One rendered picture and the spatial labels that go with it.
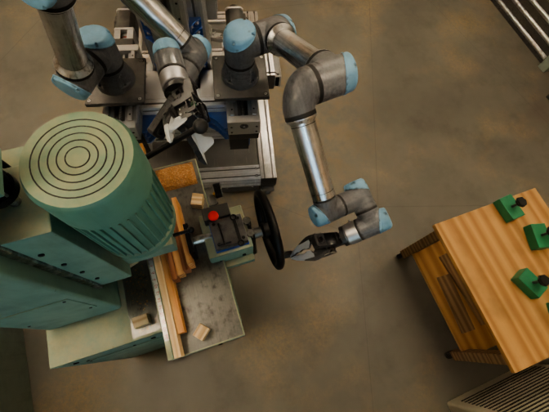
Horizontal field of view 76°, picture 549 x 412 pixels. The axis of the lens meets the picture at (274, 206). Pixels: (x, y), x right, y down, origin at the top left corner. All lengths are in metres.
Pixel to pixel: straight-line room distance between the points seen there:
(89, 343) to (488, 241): 1.62
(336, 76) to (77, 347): 1.11
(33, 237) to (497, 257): 1.70
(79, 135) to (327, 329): 1.66
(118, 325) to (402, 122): 2.13
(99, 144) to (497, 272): 1.62
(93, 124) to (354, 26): 2.66
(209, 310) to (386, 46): 2.46
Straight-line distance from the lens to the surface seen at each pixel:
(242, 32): 1.38
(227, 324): 1.08
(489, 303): 1.77
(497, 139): 2.90
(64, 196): 0.59
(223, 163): 2.01
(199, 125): 0.81
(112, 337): 1.25
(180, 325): 1.06
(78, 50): 1.27
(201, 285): 1.10
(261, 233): 1.21
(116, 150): 0.59
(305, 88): 1.03
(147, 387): 2.05
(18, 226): 0.70
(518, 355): 1.81
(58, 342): 1.31
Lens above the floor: 1.98
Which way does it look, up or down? 69 degrees down
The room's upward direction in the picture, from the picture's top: 11 degrees clockwise
